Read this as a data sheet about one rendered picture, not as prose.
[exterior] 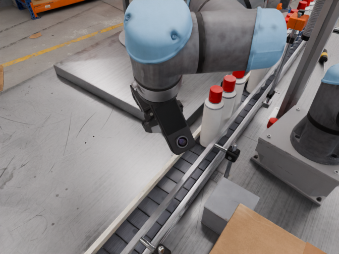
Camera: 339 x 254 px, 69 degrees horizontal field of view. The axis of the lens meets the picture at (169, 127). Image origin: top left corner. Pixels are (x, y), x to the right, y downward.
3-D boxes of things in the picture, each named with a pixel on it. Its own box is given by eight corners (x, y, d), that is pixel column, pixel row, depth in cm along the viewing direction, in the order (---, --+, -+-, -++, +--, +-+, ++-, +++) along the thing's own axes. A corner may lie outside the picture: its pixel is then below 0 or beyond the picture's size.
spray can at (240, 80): (224, 110, 86) (235, 58, 71) (238, 116, 84) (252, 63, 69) (217, 119, 83) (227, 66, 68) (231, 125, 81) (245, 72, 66)
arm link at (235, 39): (261, -8, 35) (185, -4, 34) (301, 16, 27) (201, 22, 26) (250, 46, 40) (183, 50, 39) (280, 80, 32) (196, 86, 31)
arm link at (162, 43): (205, 42, 25) (120, 47, 24) (191, 90, 35) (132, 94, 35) (194, -18, 27) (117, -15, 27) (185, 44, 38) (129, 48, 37)
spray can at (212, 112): (204, 133, 78) (212, 80, 64) (219, 140, 76) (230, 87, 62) (195, 143, 75) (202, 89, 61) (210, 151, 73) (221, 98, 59)
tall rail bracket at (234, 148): (210, 167, 75) (217, 130, 63) (231, 179, 72) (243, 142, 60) (204, 174, 73) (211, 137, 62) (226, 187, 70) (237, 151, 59)
